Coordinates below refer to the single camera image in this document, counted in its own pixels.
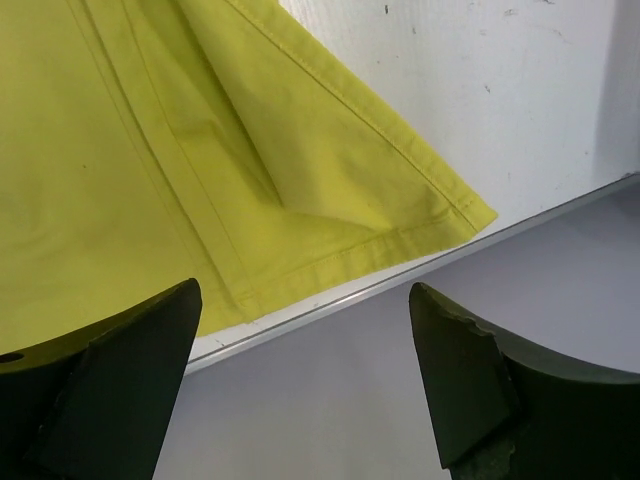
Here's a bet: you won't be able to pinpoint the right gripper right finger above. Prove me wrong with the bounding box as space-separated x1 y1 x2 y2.
409 283 639 479

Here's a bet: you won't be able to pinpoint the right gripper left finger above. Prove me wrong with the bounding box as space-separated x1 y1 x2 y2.
1 279 202 480

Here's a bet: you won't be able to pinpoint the yellow-green trousers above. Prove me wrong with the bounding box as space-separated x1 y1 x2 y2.
1 1 496 352

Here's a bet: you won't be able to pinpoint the aluminium rail frame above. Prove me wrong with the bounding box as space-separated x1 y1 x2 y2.
185 172 639 375

